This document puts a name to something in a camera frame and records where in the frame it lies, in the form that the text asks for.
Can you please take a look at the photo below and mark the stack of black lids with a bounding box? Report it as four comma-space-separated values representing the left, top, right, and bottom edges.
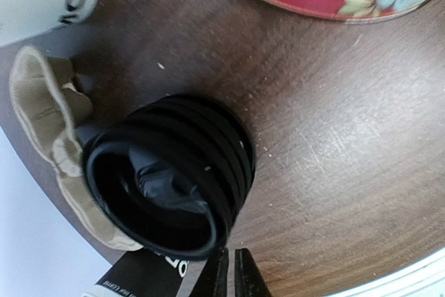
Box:
81, 93, 257, 261

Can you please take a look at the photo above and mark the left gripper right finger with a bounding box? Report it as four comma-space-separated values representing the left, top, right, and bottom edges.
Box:
234, 248, 272, 297

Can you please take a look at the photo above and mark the stack of paper cups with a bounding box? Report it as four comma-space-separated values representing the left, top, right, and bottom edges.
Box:
82, 249, 189, 297

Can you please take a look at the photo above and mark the cardboard cup carrier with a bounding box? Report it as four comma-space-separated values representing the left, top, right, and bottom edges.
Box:
9, 46, 142, 251

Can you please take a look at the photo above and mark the aluminium front rail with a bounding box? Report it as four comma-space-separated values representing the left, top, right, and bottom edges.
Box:
333, 248, 445, 297

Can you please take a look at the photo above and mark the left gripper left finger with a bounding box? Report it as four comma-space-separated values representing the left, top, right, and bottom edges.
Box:
189, 248, 229, 297

